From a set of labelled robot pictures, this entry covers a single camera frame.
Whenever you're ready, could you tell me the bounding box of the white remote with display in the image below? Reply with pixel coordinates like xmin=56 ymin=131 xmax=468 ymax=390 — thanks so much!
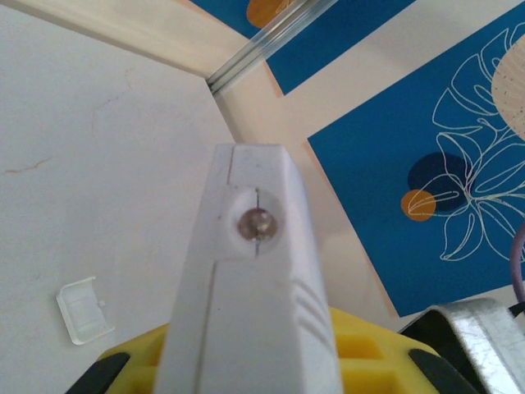
xmin=153 ymin=142 xmax=344 ymax=394

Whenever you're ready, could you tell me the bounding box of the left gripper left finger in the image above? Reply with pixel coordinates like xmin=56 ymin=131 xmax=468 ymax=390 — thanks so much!
xmin=71 ymin=322 xmax=176 ymax=394

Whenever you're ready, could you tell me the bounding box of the aluminium frame post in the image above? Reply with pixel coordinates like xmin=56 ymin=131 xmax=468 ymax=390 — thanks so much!
xmin=208 ymin=0 xmax=340 ymax=94

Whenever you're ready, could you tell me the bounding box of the white battery cover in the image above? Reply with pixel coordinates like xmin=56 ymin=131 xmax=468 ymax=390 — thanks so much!
xmin=55 ymin=275 xmax=116 ymax=346

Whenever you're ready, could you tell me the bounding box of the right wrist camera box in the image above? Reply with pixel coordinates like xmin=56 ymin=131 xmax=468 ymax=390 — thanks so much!
xmin=398 ymin=297 xmax=525 ymax=394

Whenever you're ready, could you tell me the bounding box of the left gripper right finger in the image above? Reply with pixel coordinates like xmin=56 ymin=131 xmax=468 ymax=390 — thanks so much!
xmin=330 ymin=307 xmax=481 ymax=394

